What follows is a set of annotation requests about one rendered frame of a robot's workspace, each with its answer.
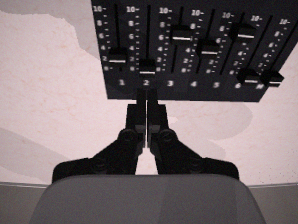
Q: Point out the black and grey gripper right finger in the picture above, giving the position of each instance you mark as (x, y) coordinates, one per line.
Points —
(171, 155)

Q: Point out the black lighting desk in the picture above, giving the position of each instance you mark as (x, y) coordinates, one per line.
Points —
(151, 42)

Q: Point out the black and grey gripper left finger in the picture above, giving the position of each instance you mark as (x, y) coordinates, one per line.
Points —
(121, 156)

